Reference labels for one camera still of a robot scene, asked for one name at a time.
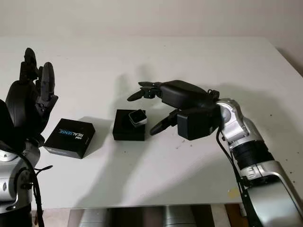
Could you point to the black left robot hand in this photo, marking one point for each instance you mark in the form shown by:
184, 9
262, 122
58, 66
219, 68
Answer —
22, 104

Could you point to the white table frame bar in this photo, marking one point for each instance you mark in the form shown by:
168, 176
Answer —
242, 209

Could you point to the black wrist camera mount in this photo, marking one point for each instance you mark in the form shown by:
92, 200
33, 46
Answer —
6, 127
196, 125

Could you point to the small silver square camera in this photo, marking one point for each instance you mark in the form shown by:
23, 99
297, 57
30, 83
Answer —
137, 118

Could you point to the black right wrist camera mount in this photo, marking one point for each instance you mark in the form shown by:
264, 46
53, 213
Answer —
196, 125

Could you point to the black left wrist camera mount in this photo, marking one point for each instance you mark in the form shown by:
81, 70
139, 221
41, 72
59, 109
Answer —
6, 127

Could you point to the black open box base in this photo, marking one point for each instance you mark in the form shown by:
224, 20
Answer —
125, 134

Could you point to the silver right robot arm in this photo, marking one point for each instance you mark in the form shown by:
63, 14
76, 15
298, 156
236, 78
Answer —
260, 170

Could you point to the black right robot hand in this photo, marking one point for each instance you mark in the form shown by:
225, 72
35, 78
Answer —
184, 94

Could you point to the black RealSense box lid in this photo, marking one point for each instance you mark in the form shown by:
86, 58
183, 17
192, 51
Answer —
71, 146

